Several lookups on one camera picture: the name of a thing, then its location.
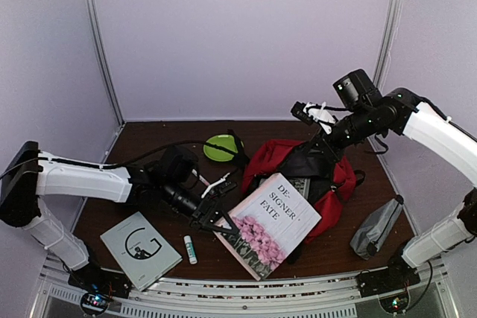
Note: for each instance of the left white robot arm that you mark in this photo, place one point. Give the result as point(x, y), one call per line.
point(156, 175)

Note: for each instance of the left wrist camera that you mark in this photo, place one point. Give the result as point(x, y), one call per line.
point(220, 187)

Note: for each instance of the grey pencil case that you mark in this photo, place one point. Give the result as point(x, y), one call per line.
point(374, 230)

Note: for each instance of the left aluminium frame post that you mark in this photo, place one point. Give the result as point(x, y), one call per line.
point(102, 61)

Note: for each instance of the white designer fate book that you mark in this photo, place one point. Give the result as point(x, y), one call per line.
point(270, 227)

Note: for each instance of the white glue stick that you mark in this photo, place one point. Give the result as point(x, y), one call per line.
point(190, 250)

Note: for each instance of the front aluminium rail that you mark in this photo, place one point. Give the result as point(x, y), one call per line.
point(336, 295)

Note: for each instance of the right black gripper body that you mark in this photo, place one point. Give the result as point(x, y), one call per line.
point(335, 150)

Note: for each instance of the red backpack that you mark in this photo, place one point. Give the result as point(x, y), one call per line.
point(325, 185)

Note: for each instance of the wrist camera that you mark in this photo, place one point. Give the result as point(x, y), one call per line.
point(220, 187)
point(310, 114)

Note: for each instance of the right aluminium frame post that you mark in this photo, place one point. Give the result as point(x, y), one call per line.
point(388, 35)

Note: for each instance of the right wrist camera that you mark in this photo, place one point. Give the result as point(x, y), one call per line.
point(310, 114)

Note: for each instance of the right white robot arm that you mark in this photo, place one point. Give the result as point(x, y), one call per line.
point(416, 118)

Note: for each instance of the aluminium frame post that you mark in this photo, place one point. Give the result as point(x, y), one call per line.
point(102, 61)
point(388, 35)

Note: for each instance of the grey G book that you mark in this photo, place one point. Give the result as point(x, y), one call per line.
point(140, 250)

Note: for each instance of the grey ianra magazine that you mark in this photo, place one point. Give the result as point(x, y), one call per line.
point(300, 184)

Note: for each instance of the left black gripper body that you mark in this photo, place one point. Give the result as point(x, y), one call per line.
point(206, 205)

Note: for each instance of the green plate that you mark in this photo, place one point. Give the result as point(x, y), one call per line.
point(221, 148)

